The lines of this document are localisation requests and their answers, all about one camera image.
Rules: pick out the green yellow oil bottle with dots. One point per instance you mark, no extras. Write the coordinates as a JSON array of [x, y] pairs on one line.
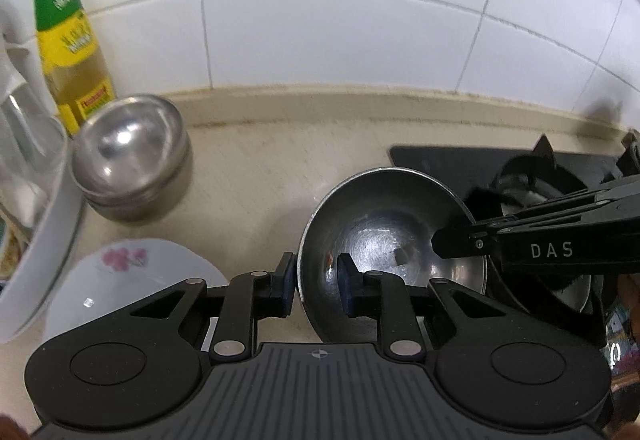
[[72, 61]]

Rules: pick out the black gas stove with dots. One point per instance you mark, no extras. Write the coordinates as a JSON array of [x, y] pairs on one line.
[[494, 183]]

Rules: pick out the steel bowl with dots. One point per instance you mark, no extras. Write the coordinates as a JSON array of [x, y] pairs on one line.
[[384, 219], [154, 206], [129, 149]]

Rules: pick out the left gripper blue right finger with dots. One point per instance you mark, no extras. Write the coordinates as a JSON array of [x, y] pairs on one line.
[[352, 291]]

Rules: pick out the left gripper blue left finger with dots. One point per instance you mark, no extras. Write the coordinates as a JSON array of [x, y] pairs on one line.
[[283, 286]]

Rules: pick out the white plate pink flower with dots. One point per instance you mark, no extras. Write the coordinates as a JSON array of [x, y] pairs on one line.
[[118, 275]]

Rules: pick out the clear glass bottle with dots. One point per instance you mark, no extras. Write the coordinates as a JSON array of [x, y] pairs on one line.
[[32, 147]]

